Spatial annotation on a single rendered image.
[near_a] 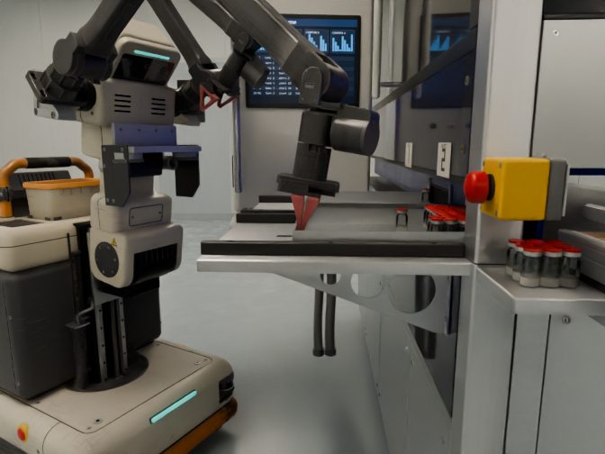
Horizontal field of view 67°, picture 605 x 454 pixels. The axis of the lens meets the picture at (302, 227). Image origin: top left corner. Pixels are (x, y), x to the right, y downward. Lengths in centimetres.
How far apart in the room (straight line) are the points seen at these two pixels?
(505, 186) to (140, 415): 122
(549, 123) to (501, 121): 6
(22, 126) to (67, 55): 631
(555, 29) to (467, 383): 50
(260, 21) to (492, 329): 60
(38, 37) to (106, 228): 614
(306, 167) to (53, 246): 100
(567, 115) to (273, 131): 112
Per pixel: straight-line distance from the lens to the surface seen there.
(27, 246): 152
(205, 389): 165
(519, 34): 69
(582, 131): 71
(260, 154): 164
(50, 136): 725
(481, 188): 58
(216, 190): 639
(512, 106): 67
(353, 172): 167
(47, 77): 126
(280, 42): 78
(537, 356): 76
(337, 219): 96
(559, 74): 70
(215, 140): 635
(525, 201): 59
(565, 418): 83
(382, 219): 97
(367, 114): 70
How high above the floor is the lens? 105
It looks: 10 degrees down
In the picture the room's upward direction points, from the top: straight up
